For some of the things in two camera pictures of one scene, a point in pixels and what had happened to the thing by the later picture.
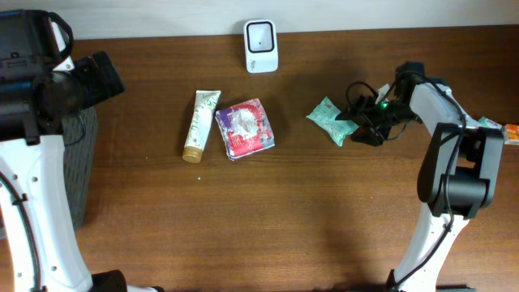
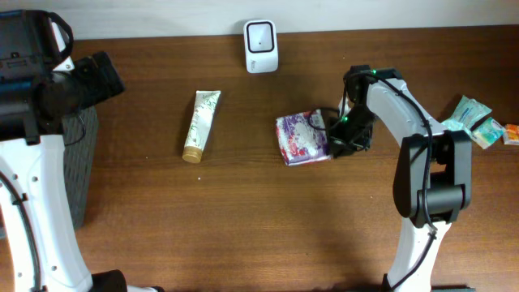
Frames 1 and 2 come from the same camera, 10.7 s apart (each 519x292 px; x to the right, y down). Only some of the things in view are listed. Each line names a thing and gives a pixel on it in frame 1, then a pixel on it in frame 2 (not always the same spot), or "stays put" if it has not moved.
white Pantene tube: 206,103 stays put
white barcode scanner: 261,46 stays put
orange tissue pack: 511,134 stays put
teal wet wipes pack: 325,113 -> 468,110
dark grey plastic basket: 80,139 stays put
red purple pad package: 245,129 -> 303,138
